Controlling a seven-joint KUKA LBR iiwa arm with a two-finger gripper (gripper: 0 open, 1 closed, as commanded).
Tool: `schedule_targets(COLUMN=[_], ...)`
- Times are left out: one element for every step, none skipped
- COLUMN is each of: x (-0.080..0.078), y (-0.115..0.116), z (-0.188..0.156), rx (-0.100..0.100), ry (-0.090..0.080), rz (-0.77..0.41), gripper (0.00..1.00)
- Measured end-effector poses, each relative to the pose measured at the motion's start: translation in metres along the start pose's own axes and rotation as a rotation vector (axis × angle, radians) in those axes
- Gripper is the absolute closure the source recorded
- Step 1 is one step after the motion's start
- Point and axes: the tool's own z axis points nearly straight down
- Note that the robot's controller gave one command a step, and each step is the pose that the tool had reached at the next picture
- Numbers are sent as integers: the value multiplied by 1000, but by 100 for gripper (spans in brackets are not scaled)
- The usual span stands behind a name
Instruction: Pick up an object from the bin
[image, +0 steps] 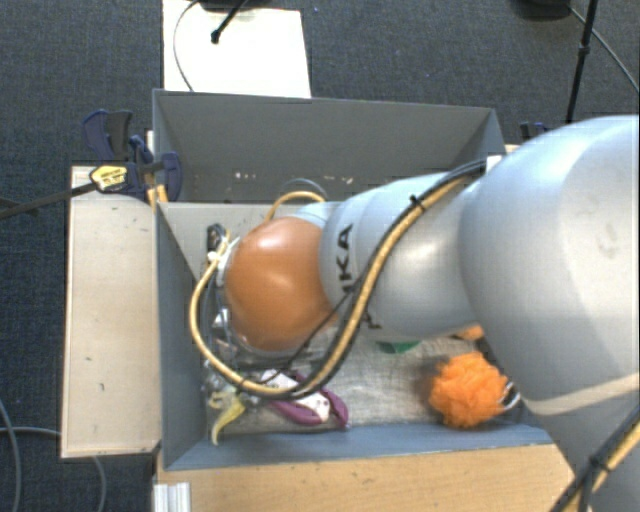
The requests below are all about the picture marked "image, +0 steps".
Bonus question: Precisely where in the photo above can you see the yellow curved piece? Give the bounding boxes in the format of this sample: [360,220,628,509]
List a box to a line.
[208,389,247,447]

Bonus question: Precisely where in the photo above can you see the pale wood board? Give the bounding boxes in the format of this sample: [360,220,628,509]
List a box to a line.
[60,166,163,459]

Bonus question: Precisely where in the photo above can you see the green round thing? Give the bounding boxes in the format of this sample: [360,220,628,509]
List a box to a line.
[374,339,422,356]

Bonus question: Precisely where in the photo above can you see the grey metal bin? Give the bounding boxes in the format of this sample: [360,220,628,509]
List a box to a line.
[151,88,556,472]

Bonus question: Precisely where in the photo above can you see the orange fluffy ball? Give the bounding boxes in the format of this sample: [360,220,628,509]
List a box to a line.
[428,350,511,430]

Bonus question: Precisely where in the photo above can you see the black cylinder on white bracket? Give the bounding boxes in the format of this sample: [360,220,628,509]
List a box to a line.
[205,223,242,269]

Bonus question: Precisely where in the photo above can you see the purple handled pliers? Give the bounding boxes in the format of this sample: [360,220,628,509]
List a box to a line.
[258,368,350,430]

